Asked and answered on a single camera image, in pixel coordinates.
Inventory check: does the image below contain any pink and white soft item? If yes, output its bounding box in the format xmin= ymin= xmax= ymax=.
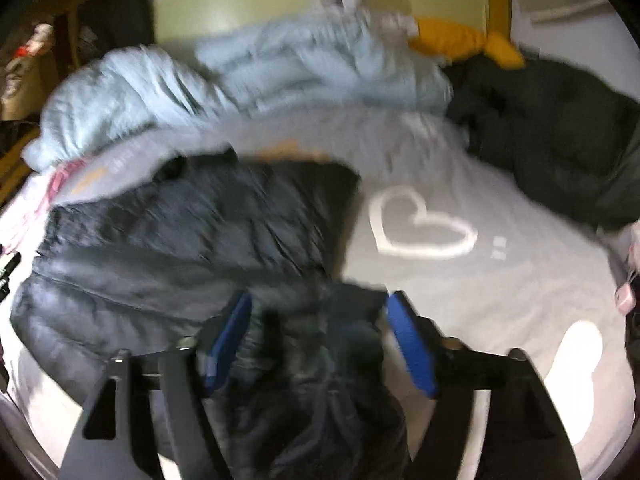
xmin=614 ymin=225 xmax=640 ymax=316

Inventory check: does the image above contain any grey blanket with heart print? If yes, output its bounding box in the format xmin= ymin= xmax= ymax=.
xmin=0 ymin=105 xmax=631 ymax=480

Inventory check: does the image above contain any light blue puffer jacket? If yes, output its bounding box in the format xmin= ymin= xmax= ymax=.
xmin=22 ymin=2 xmax=456 ymax=171

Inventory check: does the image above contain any wooden furniture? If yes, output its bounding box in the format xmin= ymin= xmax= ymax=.
xmin=0 ymin=0 xmax=101 ymax=126

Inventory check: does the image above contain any white cloth with pink stripes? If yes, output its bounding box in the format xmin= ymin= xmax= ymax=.
xmin=0 ymin=157 xmax=88 ymax=251

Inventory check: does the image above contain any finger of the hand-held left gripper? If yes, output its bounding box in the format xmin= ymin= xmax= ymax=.
xmin=0 ymin=251 xmax=22 ymax=306

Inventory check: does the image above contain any dark grey garment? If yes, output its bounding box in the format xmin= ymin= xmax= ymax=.
xmin=445 ymin=52 xmax=640 ymax=233

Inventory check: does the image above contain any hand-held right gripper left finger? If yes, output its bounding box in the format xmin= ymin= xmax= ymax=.
xmin=60 ymin=292 xmax=253 ymax=480

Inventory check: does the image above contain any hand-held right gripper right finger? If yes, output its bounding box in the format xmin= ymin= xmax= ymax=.
xmin=387 ymin=291 xmax=583 ymax=480

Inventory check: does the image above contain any black puffer jacket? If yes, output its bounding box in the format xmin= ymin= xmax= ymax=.
xmin=10 ymin=147 xmax=411 ymax=480

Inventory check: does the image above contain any black hanging garment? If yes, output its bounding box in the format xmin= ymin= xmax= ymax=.
xmin=75 ymin=0 xmax=156 ymax=68

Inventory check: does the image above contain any yellow garment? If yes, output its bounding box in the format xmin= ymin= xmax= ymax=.
xmin=410 ymin=0 xmax=526 ymax=71

